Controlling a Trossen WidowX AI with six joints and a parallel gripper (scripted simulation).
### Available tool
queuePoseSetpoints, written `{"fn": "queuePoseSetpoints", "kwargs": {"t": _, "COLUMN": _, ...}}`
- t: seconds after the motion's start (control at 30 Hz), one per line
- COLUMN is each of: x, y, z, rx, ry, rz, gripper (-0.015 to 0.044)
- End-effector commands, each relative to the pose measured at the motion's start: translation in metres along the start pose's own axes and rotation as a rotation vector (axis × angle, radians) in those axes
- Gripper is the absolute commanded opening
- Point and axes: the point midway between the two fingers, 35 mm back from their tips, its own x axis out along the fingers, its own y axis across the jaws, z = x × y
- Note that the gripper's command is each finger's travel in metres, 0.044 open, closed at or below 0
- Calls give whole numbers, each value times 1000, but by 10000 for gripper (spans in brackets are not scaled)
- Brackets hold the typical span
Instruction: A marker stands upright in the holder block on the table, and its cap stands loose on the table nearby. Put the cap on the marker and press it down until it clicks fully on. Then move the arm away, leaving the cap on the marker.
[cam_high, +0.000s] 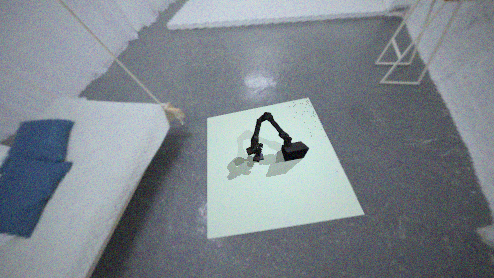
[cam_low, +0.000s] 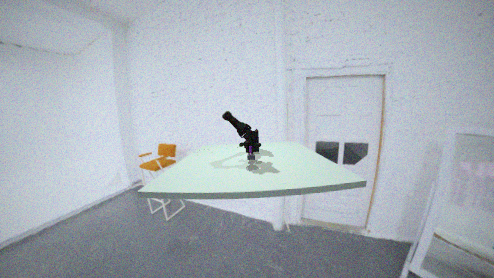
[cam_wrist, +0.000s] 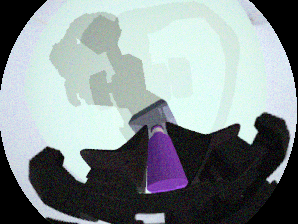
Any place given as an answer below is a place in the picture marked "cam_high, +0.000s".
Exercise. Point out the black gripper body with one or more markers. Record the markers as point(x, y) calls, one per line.
point(257, 158)

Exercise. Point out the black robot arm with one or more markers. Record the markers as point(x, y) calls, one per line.
point(255, 138)

